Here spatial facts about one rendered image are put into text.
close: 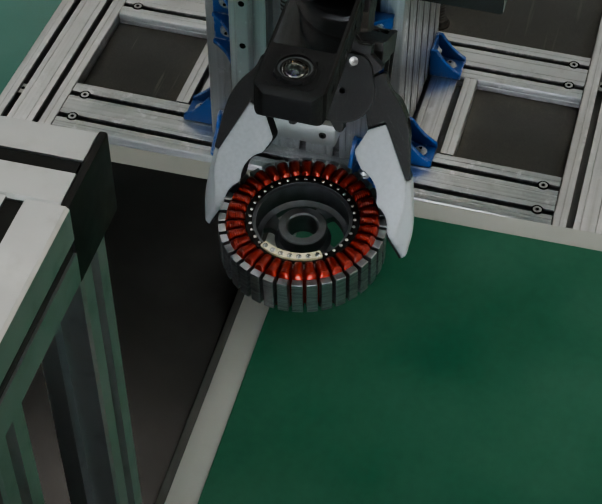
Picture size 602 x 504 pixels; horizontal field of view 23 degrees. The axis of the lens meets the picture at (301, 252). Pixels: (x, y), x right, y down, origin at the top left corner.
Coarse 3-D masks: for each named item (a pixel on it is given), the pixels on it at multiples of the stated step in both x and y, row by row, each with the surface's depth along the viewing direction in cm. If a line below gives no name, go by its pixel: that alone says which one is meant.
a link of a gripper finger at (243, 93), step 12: (252, 72) 95; (240, 84) 95; (252, 84) 95; (240, 96) 96; (252, 96) 95; (228, 108) 96; (240, 108) 96; (228, 120) 96; (228, 132) 96; (216, 144) 97
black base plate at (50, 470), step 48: (144, 192) 107; (192, 192) 107; (144, 240) 104; (192, 240) 104; (144, 288) 100; (192, 288) 100; (240, 288) 101; (144, 336) 98; (192, 336) 98; (144, 384) 95; (192, 384) 95; (48, 432) 92; (144, 432) 92; (48, 480) 90; (144, 480) 90
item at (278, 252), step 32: (288, 160) 100; (320, 160) 100; (256, 192) 98; (288, 192) 99; (320, 192) 99; (352, 192) 97; (224, 224) 96; (256, 224) 97; (288, 224) 97; (320, 224) 97; (352, 224) 96; (384, 224) 96; (224, 256) 96; (256, 256) 94; (288, 256) 94; (320, 256) 94; (352, 256) 94; (384, 256) 97; (256, 288) 94; (288, 288) 94; (320, 288) 94; (352, 288) 95
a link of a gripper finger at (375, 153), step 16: (384, 128) 94; (368, 144) 95; (384, 144) 94; (368, 160) 95; (384, 160) 95; (384, 176) 95; (400, 176) 95; (384, 192) 95; (400, 192) 95; (384, 208) 96; (400, 208) 95; (400, 224) 96; (400, 240) 96; (400, 256) 97
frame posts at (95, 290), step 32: (96, 256) 67; (96, 288) 69; (64, 320) 69; (96, 320) 68; (64, 352) 71; (96, 352) 69; (64, 384) 72; (96, 384) 71; (64, 416) 74; (96, 416) 73; (128, 416) 77; (0, 448) 59; (64, 448) 76; (96, 448) 75; (128, 448) 78; (0, 480) 60; (32, 480) 64; (96, 480) 79; (128, 480) 80
